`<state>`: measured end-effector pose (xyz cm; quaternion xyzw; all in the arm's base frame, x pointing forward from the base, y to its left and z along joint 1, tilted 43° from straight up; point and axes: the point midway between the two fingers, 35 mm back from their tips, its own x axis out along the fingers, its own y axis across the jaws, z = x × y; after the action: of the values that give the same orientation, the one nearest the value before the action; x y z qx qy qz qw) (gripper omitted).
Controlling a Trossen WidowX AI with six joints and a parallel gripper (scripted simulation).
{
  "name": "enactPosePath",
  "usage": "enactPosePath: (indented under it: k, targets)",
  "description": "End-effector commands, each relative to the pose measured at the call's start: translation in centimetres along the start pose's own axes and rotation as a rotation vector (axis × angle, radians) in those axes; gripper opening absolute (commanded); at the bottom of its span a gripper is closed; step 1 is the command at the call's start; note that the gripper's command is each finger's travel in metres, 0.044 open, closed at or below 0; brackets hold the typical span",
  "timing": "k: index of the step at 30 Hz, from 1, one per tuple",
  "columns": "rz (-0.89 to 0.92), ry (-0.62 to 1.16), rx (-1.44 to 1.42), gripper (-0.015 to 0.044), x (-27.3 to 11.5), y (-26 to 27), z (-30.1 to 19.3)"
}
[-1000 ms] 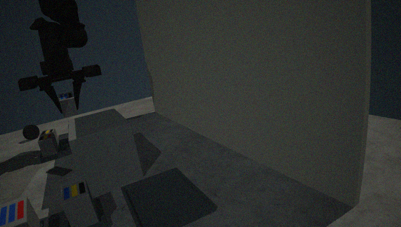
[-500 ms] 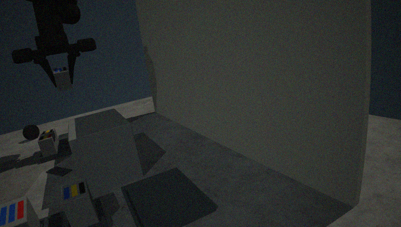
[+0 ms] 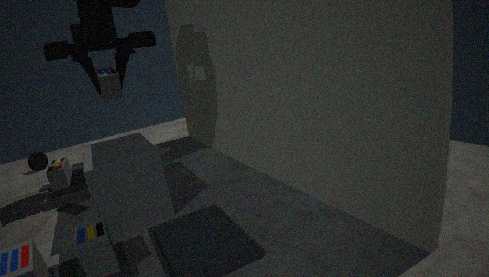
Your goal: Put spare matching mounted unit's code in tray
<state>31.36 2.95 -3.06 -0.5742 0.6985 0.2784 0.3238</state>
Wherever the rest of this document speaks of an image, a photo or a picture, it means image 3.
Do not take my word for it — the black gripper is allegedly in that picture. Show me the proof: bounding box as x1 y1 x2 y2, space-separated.
44 2 156 95

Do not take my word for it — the black sphere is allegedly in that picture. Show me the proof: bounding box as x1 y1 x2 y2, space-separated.
28 152 48 170

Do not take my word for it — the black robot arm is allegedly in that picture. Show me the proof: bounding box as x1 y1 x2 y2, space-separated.
70 0 140 46

